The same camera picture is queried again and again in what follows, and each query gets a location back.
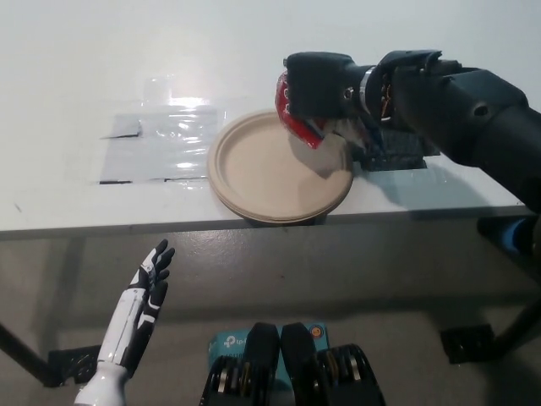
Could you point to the black device with blue cap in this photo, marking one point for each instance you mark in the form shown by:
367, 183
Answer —
513, 237

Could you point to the beige paper plate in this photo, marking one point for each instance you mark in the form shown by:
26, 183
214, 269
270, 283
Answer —
262, 169

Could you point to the black tape patch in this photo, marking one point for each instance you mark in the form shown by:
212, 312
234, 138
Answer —
397, 148

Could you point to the red blue sunflower seed bag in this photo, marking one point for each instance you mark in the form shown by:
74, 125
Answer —
302, 129

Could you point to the teal router box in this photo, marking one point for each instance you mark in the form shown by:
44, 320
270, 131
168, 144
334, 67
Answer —
228, 343

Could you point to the clear plastic sheet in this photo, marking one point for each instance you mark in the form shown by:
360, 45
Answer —
160, 146

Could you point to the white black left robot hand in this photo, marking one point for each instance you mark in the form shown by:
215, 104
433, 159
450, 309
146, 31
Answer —
137, 304

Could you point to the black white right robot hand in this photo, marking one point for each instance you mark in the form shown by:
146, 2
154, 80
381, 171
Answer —
321, 84

